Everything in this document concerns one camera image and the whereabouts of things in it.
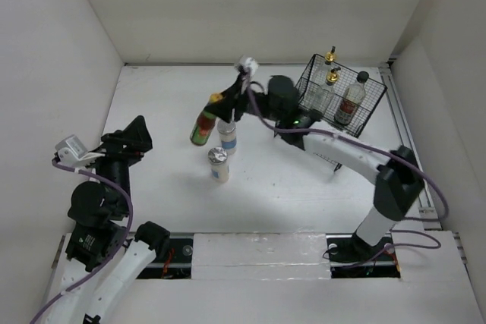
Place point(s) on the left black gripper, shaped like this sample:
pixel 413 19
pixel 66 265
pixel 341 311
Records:
pixel 136 134

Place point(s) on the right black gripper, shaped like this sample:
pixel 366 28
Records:
pixel 233 99

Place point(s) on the silver-lid salt shaker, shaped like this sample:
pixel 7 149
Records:
pixel 218 159
pixel 227 135

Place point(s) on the green-label brown sauce bottle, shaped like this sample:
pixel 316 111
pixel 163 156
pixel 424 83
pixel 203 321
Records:
pixel 203 128

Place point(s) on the gold-capped oil dispenser bottle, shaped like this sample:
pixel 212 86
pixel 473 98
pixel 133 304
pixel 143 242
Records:
pixel 332 76

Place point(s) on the clear square glass bottle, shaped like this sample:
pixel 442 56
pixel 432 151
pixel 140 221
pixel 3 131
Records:
pixel 322 89

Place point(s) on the black-capped dark sauce bottle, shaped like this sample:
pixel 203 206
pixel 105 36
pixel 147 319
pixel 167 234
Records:
pixel 351 100

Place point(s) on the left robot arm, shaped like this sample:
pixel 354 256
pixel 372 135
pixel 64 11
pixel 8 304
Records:
pixel 101 259

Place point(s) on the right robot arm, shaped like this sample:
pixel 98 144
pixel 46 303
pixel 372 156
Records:
pixel 394 174

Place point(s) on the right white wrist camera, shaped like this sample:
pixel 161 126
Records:
pixel 247 65

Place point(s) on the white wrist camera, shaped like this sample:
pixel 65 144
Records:
pixel 247 65
pixel 71 152

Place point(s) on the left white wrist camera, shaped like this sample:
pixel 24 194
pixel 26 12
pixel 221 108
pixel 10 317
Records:
pixel 71 152

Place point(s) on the black wire rack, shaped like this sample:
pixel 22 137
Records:
pixel 375 91

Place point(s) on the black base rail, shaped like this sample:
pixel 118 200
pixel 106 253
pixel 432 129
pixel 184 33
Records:
pixel 266 257

